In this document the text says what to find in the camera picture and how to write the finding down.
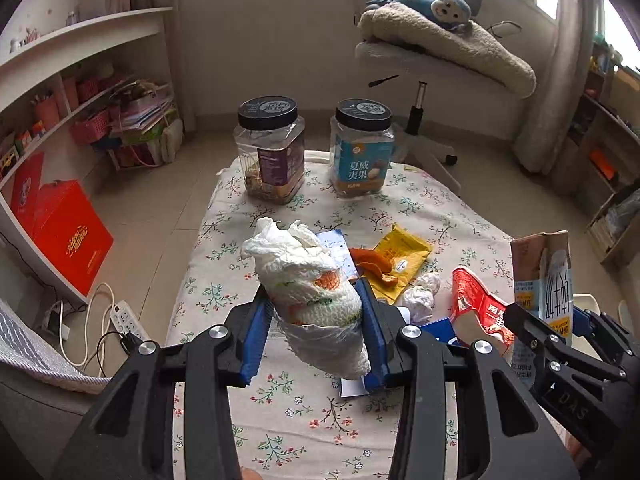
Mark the beige milk carton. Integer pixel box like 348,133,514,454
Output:
508,230,575,391

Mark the red snack bag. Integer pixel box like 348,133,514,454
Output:
450,266,515,356

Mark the white tissue wad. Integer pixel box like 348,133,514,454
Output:
241,217,371,379

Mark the blue paper box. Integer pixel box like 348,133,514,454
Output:
317,229,359,282

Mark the white trash bin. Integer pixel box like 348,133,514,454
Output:
572,294,601,360

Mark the white power strip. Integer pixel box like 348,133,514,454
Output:
108,300,150,341

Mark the small crumpled white tissue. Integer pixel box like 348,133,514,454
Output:
399,272,442,325

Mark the wooden desk shelf unit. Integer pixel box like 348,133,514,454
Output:
551,34,639,270

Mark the orange box on desk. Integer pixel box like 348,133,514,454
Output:
589,148,617,181

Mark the floral tablecloth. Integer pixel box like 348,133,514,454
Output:
166,151,513,479

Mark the yellow snack wrapper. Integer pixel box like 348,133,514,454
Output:
370,224,433,304

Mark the orange peel on wrapper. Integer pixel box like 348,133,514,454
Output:
349,248,398,287

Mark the red gift box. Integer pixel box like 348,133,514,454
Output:
10,153,113,296

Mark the blue label nut jar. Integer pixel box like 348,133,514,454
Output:
329,98,395,197

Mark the grey office chair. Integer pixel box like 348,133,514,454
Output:
355,0,522,193

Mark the cream fluffy blanket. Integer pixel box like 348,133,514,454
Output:
358,2,537,99

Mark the purple label nut jar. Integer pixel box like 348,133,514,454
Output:
233,96,305,204

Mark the white bookshelf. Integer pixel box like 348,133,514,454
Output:
0,6,177,306

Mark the beige curtain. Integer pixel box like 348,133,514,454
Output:
512,0,599,174

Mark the blue monkey plush toy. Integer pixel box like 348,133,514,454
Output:
366,0,471,32

